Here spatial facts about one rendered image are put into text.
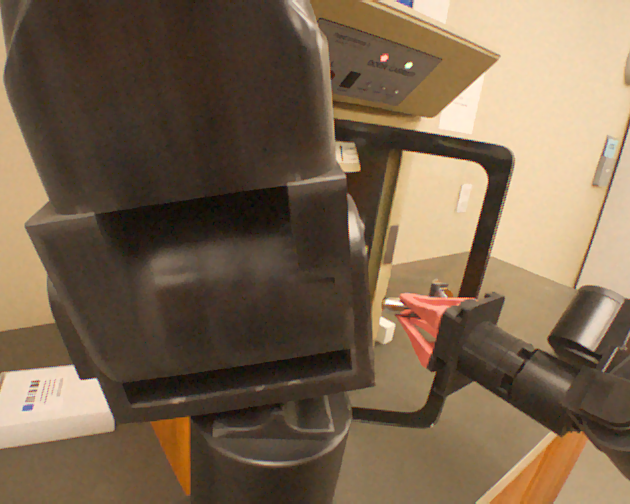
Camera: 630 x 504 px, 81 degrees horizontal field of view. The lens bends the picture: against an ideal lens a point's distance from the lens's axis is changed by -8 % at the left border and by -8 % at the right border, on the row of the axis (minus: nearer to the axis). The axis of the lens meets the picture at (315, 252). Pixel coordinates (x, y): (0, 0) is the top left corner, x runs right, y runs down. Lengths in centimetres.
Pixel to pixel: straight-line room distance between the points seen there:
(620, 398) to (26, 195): 88
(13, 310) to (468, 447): 87
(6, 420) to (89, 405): 10
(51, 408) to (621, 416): 63
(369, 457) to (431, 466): 9
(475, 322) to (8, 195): 78
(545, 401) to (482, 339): 7
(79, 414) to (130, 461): 9
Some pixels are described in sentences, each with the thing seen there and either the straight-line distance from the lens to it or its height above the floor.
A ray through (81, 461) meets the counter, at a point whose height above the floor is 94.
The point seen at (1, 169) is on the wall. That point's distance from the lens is 86.
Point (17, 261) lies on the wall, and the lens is 91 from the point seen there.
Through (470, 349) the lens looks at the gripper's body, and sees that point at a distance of 40.
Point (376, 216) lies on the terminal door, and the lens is 47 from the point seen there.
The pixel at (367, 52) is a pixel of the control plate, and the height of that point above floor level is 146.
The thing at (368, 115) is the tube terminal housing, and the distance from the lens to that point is 59.
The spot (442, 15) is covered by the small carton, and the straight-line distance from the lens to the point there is 55.
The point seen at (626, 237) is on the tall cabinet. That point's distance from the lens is 341.
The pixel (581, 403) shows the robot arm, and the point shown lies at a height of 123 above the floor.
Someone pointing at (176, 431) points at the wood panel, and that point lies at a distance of 53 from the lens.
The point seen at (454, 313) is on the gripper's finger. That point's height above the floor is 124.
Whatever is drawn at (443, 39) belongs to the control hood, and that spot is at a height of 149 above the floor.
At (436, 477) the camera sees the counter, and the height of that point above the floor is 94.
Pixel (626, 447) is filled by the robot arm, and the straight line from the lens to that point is 33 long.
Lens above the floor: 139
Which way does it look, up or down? 19 degrees down
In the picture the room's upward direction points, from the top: 8 degrees clockwise
